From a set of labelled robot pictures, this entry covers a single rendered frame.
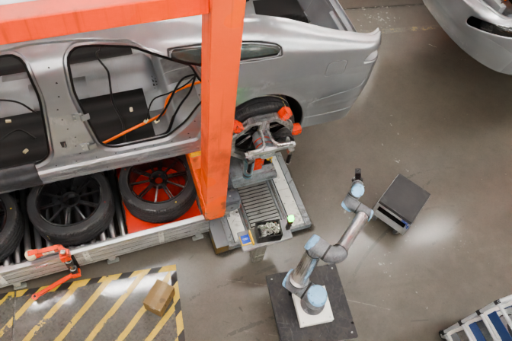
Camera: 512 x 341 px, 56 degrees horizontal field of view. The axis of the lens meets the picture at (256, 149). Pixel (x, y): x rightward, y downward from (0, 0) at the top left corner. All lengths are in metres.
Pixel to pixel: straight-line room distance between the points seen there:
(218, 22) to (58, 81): 1.31
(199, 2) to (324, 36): 1.56
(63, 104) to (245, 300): 2.18
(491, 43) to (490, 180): 1.41
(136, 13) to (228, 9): 0.40
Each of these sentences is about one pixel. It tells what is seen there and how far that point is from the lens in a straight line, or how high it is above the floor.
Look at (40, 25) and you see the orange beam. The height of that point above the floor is 2.69.
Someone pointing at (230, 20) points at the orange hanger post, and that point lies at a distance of 2.26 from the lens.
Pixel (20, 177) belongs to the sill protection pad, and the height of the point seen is 0.92.
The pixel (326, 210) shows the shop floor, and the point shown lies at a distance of 4.70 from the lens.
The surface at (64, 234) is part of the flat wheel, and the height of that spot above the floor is 0.50.
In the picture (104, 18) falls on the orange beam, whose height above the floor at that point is 2.67.
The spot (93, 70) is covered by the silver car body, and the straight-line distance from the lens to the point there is 4.35.
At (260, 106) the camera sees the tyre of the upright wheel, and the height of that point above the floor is 1.18.
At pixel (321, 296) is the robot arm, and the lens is 3.70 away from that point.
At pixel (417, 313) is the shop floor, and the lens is 4.59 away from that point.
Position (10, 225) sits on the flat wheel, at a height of 0.50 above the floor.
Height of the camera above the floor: 4.07
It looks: 56 degrees down
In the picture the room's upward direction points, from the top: 10 degrees clockwise
